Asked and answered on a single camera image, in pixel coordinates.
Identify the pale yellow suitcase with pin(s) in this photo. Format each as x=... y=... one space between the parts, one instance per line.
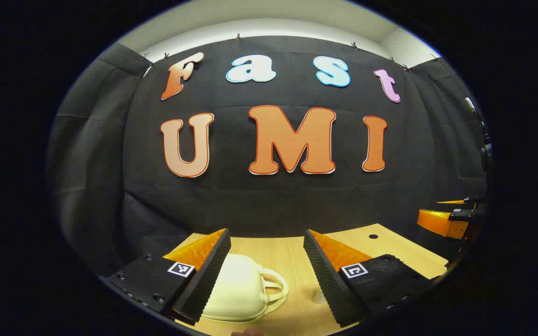
x=238 y=289

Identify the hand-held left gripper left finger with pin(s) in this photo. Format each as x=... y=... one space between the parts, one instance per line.
x=208 y=280

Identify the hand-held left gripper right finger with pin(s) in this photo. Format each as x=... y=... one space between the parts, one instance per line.
x=327 y=280

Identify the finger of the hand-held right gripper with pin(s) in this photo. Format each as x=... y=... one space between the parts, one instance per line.
x=437 y=221
x=456 y=202

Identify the row of cloth clips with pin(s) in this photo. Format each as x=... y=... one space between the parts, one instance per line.
x=238 y=36

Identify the white pump bottle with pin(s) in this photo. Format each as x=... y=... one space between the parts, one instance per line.
x=319 y=297

